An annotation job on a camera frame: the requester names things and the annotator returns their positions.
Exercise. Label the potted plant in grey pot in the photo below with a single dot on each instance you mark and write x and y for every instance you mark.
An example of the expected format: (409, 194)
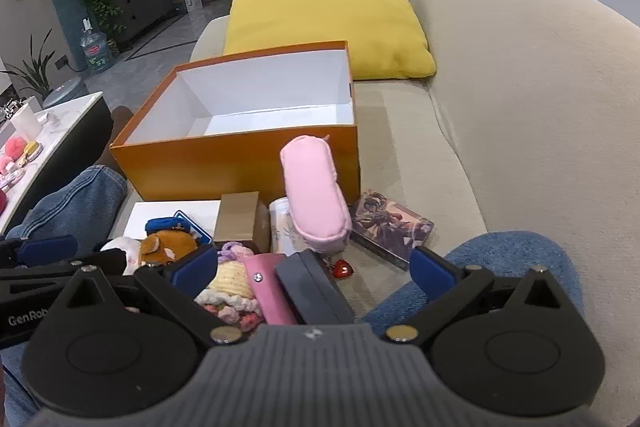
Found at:
(62, 91)

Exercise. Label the dark grey cabinet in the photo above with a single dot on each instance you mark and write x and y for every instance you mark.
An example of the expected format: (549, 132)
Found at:
(140, 2)

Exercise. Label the person's left leg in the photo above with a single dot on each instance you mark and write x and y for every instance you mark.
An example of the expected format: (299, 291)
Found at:
(75, 202)

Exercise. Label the black and white plush toy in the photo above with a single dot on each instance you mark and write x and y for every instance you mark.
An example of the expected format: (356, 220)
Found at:
(122, 252)

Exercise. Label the red heart charm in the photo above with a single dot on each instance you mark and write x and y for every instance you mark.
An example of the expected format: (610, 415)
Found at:
(342, 270)

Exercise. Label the dark grey case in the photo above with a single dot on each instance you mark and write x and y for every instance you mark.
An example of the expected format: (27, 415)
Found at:
(310, 287)

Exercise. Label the pink pompom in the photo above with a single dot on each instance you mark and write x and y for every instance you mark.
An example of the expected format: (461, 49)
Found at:
(14, 148)

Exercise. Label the white flat box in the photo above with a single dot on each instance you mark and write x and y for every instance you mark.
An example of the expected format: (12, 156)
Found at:
(160, 210)

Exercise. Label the tan cardboard box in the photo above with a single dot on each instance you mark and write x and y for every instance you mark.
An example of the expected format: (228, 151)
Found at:
(237, 217)

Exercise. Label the person's leg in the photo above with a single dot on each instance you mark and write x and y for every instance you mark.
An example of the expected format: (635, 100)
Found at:
(75, 202)
(500, 252)

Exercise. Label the large water jug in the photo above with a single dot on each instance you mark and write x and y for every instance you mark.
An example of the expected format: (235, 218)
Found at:
(96, 49)

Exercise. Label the beige sofa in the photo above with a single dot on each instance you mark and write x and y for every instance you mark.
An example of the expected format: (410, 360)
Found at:
(525, 107)

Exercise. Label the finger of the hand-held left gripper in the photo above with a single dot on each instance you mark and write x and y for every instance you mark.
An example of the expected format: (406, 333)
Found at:
(35, 276)
(47, 249)

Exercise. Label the white patterned cup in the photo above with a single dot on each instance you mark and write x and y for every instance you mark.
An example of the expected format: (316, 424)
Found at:
(281, 227)

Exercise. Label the blue badge card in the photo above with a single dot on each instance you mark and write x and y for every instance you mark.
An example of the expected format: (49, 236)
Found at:
(197, 229)

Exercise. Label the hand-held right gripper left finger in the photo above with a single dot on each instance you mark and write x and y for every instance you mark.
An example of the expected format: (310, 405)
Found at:
(195, 268)

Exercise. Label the yellow small toy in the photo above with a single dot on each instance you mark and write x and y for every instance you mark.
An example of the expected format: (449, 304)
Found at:
(32, 150)

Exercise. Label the illustrated card box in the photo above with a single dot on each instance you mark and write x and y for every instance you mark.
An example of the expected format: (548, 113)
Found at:
(390, 227)

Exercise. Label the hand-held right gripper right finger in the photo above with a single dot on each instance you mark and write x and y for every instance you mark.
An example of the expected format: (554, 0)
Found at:
(430, 269)

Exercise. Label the brown plush toy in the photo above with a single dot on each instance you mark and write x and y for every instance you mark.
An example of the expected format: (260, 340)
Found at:
(162, 247)

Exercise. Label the cream knitted scrunchie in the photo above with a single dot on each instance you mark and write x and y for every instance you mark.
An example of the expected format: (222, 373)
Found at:
(232, 279)

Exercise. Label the orange cardboard box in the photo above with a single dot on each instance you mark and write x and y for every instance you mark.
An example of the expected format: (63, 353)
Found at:
(225, 162)

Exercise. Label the multicolour crochet scrunchie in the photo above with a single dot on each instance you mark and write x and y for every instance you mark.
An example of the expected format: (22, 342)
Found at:
(235, 309)

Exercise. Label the person's right leg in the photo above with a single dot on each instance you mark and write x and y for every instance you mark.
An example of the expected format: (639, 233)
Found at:
(500, 252)

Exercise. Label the white marble coffee table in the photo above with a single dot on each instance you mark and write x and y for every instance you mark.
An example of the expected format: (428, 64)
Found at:
(65, 117)

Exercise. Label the pink key case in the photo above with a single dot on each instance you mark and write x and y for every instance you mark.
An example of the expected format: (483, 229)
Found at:
(272, 297)

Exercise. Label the yellow pillow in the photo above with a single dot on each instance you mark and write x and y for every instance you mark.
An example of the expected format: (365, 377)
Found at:
(325, 17)

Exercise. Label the purple scrunchie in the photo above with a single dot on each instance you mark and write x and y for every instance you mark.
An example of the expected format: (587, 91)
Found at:
(237, 252)

